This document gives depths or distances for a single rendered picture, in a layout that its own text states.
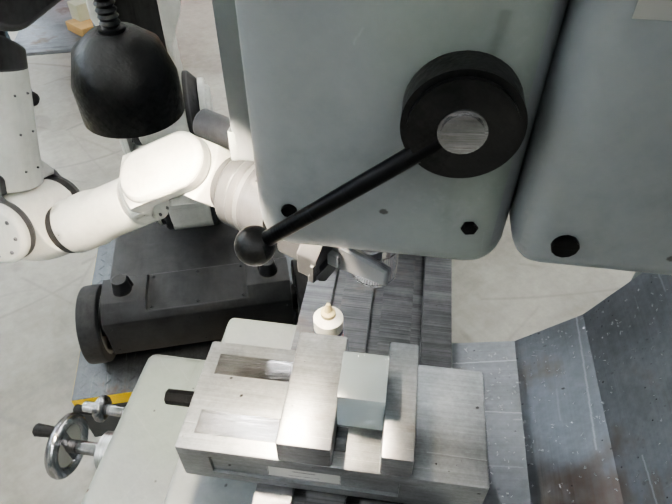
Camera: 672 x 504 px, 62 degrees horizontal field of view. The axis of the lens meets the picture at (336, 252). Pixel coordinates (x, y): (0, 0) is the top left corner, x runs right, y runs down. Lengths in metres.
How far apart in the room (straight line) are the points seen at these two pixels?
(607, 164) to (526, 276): 2.00
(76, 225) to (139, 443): 0.42
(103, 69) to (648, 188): 0.34
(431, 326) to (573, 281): 1.58
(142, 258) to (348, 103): 1.27
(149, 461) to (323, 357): 0.42
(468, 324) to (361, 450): 1.50
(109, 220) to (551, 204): 0.51
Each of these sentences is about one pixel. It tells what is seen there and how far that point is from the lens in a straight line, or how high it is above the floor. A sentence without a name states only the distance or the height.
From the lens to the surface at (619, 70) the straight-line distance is 0.33.
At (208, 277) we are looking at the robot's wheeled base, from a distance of 1.45.
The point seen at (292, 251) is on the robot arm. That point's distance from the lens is 0.57.
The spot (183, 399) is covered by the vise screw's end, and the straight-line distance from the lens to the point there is 0.74.
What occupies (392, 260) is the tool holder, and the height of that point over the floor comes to 1.23.
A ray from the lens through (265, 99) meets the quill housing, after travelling 0.37.
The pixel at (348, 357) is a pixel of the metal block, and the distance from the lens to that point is 0.64.
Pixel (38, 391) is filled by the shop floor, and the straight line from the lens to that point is 2.15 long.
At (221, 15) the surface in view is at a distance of 0.44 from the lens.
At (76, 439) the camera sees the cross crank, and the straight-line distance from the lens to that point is 1.18.
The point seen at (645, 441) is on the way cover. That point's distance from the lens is 0.75.
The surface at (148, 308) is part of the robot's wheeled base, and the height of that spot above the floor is 0.59.
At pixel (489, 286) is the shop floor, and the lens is 2.27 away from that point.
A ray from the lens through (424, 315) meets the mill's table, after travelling 0.87.
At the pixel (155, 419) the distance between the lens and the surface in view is 1.04.
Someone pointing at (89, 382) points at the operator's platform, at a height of 0.40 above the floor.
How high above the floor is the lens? 1.63
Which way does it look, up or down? 44 degrees down
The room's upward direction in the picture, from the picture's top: straight up
